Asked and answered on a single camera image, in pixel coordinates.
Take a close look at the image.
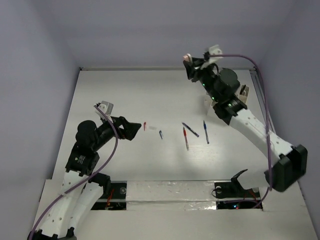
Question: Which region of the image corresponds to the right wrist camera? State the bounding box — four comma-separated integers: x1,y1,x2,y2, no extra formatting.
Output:
201,44,223,69

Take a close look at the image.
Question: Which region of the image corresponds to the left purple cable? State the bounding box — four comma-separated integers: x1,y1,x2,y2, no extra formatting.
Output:
27,104,119,240

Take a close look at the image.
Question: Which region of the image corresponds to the blue pen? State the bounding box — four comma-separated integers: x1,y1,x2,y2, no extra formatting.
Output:
203,120,210,145

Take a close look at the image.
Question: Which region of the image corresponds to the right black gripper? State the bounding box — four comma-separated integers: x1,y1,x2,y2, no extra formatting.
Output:
184,57,219,102

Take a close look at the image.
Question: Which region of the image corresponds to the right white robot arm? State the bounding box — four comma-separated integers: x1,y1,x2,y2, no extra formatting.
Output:
183,54,308,196

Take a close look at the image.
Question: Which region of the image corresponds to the white desk organizer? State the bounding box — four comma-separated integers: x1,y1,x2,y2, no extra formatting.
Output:
204,84,250,117

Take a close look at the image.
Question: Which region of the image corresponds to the purple pen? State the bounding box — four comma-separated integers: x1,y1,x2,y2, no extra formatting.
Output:
182,122,200,138

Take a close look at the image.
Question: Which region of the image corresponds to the pink eraser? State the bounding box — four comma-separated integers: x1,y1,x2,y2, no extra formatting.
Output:
183,53,193,63

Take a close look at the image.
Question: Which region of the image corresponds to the red pen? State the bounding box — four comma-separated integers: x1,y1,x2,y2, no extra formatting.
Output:
182,127,190,151

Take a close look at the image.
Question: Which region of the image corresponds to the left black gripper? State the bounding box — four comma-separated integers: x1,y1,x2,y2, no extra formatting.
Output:
92,112,141,150

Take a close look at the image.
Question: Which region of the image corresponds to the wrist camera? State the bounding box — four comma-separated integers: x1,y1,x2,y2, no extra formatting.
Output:
201,44,223,69
94,100,114,118

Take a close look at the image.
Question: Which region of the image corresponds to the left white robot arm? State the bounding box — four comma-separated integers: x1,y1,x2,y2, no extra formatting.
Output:
27,116,142,240

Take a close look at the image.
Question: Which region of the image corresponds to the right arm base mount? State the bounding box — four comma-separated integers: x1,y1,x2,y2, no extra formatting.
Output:
211,181,263,210

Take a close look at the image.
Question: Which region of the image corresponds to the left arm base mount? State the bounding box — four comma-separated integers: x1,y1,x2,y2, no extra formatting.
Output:
91,181,127,211

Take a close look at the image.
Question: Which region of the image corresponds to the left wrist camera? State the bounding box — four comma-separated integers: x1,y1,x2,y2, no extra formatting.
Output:
94,100,114,118

